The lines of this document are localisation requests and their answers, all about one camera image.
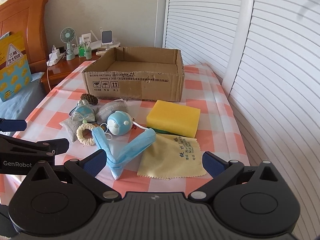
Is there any blue face mask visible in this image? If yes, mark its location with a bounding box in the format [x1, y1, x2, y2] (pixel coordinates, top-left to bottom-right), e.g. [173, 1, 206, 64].
[92, 127, 156, 180]

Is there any orange white checkered tablecloth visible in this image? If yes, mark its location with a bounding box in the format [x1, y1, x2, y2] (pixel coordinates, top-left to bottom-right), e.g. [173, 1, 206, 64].
[15, 62, 249, 194]

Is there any blue white round plush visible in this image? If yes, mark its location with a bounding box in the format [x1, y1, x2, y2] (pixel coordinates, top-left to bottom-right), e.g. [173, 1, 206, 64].
[107, 111, 133, 136]

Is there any grey sachet bag with lace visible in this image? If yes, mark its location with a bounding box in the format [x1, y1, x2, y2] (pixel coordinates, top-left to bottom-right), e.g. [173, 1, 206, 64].
[95, 99, 128, 125]

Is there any white power strip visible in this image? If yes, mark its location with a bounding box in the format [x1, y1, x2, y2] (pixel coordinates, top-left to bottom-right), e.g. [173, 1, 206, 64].
[47, 46, 64, 67]

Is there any blue patterned sachet pouch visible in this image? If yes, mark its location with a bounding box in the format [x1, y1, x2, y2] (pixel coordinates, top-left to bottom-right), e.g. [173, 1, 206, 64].
[71, 100, 95, 124]

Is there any yellow green sponge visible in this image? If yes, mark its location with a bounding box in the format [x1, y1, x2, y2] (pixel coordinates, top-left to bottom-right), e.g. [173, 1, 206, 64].
[146, 100, 201, 138]

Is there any brown cardboard box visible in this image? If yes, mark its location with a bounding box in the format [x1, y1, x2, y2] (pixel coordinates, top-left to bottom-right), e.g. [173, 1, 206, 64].
[82, 47, 184, 102]

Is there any white remote control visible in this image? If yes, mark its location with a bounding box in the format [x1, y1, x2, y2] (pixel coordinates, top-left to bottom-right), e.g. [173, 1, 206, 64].
[96, 50, 107, 56]

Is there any wooden nightstand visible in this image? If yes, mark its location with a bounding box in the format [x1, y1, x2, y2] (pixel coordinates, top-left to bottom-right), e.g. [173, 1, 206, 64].
[41, 56, 87, 94]

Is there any yellow microfiber cloth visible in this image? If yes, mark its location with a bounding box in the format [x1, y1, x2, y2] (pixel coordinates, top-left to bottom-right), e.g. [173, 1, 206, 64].
[137, 134, 207, 179]

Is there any green desk fan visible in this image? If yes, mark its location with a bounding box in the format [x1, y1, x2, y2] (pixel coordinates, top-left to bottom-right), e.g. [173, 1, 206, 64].
[60, 27, 75, 61]

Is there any green bottle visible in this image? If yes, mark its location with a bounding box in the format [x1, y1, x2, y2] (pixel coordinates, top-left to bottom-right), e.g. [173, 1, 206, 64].
[78, 43, 85, 57]

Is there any phone on white stand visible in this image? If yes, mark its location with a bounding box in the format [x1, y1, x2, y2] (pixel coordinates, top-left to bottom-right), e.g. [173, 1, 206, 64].
[101, 30, 117, 49]

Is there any wooden headboard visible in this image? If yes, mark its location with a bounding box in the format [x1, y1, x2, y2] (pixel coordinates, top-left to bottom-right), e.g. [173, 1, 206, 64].
[1, 0, 49, 73]

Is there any white louvered wardrobe door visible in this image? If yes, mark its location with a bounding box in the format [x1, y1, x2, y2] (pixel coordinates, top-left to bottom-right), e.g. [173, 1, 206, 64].
[163, 0, 319, 239]

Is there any cream knitted ring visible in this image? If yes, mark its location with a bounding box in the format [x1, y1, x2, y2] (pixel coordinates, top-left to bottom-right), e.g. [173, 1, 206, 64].
[76, 123, 97, 146]

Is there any yellow snack bag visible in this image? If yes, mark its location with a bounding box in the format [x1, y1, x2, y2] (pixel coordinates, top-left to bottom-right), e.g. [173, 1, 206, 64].
[0, 31, 32, 102]

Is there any brown knitted ring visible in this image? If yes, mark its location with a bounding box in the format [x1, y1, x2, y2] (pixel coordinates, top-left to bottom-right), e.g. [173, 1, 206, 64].
[80, 93, 99, 106]

